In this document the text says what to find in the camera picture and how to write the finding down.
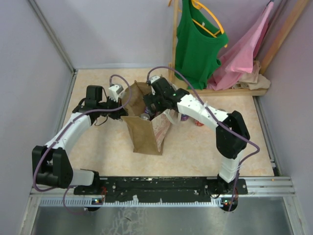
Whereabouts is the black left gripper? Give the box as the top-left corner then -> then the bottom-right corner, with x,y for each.
97,95 -> 128,120

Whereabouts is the purple fanta can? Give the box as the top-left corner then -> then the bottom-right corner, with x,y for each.
140,113 -> 150,120
180,114 -> 189,121

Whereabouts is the tan canvas tote bag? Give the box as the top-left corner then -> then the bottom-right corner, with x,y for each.
122,81 -> 172,155

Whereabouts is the red coke can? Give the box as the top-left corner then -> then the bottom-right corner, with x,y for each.
194,119 -> 204,127

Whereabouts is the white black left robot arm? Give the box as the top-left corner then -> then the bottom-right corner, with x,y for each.
32,84 -> 126,194

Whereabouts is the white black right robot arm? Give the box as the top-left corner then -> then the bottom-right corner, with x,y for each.
143,76 -> 250,194

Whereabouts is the wooden clothes rack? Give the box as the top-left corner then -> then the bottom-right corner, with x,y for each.
168,0 -> 311,96

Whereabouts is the green tank top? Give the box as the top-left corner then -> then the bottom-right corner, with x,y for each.
175,0 -> 228,90

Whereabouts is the pink shirt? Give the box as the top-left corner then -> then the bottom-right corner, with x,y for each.
207,0 -> 274,91

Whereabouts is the beige cloth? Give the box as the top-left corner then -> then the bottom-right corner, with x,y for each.
232,61 -> 271,90

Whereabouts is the yellow clothes hanger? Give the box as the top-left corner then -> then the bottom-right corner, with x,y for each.
168,0 -> 228,48

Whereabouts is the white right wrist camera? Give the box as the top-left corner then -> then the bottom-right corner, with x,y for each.
149,75 -> 161,85

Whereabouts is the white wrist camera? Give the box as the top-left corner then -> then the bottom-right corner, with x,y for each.
149,75 -> 161,85
108,84 -> 124,102

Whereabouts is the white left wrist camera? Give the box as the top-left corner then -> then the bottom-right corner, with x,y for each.
108,84 -> 124,102

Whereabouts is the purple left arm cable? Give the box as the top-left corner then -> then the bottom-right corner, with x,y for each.
32,74 -> 133,215

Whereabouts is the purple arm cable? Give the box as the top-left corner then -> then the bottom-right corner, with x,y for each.
146,66 -> 260,213
32,74 -> 133,215

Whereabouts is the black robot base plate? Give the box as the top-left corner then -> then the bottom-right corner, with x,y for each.
74,176 -> 247,203

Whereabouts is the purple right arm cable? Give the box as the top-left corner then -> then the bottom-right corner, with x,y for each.
146,66 -> 260,213

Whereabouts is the aluminium frame rail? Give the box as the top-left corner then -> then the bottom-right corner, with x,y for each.
30,176 -> 295,211

